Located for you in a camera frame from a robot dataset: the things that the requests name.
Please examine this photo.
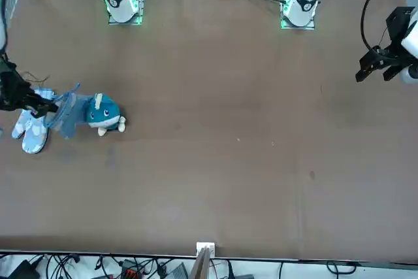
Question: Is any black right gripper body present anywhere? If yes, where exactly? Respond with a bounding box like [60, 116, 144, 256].
[0, 58, 33, 113]

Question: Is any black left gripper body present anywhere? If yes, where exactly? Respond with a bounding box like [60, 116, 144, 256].
[385, 6, 415, 52]

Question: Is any small blue plush doll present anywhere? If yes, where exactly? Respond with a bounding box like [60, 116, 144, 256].
[84, 92, 127, 137]

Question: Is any large black power adapter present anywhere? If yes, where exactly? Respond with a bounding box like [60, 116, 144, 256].
[7, 259, 42, 279]

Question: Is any power strip with red switches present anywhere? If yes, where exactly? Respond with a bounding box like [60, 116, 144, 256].
[120, 259, 146, 279]

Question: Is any ribbed power adapter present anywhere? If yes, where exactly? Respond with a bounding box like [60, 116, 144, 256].
[169, 261, 189, 279]

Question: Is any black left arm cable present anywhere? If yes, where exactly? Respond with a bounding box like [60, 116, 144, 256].
[360, 0, 393, 54]

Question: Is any white post bracket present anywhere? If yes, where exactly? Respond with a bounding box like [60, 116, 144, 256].
[196, 242, 217, 257]

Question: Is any aluminium camera post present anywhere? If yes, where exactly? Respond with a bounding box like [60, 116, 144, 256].
[189, 246, 212, 279]

